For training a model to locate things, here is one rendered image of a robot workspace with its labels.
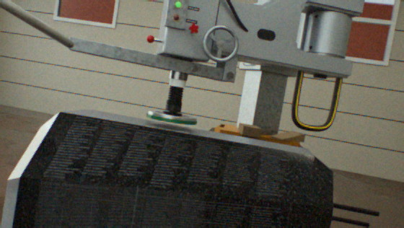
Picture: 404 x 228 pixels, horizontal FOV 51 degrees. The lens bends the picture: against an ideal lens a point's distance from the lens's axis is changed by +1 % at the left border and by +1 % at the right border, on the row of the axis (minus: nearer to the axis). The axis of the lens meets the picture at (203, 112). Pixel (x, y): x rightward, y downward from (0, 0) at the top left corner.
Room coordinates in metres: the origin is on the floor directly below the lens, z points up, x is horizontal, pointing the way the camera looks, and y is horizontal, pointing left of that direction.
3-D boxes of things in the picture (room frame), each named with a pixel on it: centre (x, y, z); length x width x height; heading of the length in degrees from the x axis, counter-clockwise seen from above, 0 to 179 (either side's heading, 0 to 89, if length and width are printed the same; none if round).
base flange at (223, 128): (2.62, -0.34, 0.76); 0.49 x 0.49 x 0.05; 84
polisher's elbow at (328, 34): (1.99, -0.51, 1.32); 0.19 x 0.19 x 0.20
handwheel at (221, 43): (1.74, -0.02, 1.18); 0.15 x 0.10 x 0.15; 104
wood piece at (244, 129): (2.37, -0.27, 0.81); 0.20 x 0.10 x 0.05; 2
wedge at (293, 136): (2.43, -0.50, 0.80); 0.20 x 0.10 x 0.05; 132
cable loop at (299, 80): (1.99, -0.51, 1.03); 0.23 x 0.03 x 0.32; 104
